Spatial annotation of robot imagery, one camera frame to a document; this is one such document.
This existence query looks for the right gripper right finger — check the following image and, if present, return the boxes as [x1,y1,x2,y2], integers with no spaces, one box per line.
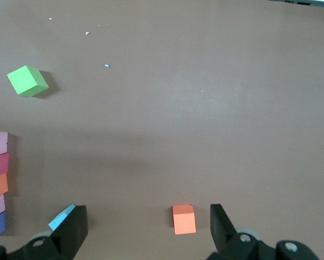
[206,203,280,260]

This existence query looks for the blue foam cube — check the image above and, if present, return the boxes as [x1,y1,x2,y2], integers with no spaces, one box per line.
[48,204,76,231]

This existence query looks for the brown paper table cover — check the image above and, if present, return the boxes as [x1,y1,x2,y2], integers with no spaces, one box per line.
[0,0,324,260]

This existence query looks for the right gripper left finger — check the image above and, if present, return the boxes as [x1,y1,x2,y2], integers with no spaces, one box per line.
[25,205,88,260]

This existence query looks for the green foam cube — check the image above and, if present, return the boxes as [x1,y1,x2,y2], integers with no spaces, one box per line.
[6,65,49,98]

